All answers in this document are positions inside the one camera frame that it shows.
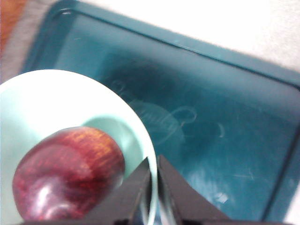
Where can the teal ribbed bowl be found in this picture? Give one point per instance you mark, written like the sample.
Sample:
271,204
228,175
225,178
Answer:
47,98

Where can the black rectangular tray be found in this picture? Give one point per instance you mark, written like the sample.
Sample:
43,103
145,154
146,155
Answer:
211,117

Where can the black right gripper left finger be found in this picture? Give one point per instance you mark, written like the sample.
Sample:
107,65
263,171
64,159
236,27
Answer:
126,201

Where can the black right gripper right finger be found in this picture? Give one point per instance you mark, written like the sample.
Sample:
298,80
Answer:
185,204

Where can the dark red plum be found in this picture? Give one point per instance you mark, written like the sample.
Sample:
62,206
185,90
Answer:
65,173

